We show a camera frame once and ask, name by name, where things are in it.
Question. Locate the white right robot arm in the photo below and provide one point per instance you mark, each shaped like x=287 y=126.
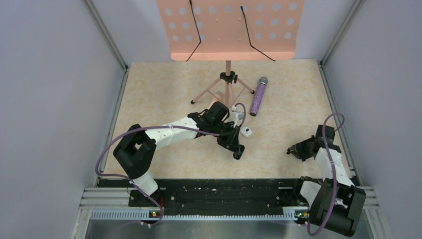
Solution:
x=335 y=202

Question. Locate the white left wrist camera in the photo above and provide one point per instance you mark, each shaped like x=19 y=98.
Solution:
x=236 y=116

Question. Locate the white earbud charging case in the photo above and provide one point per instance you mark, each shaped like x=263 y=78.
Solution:
x=246 y=131

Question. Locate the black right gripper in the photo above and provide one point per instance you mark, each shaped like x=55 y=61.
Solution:
x=297 y=150

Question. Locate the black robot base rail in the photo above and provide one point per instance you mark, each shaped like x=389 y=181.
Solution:
x=223 y=199

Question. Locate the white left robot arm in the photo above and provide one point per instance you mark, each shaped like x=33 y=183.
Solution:
x=136 y=147

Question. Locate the purple glitter microphone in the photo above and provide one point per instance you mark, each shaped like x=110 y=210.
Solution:
x=259 y=94

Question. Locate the pink music stand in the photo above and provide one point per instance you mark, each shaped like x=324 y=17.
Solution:
x=231 y=30

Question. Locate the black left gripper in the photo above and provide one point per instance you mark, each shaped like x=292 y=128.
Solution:
x=231 y=142

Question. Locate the black earbud charging case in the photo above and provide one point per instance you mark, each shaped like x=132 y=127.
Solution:
x=237 y=155

